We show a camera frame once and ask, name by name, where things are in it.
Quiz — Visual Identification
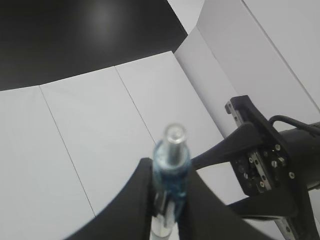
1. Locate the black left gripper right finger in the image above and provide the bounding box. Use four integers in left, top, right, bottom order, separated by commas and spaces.
177, 166, 271, 240

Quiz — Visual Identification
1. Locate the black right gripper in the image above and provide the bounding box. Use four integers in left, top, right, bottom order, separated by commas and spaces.
191, 95, 312, 223

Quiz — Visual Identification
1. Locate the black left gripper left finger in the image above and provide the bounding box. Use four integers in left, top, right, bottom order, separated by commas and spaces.
67, 158, 153, 240

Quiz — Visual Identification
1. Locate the light blue pen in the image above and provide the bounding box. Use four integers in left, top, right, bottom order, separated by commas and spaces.
150, 123, 191, 240

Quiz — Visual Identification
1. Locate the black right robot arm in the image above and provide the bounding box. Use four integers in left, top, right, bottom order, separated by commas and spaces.
192, 95, 320, 227

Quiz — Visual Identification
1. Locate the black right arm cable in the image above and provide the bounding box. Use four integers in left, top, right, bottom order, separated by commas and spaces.
268, 114, 320, 137

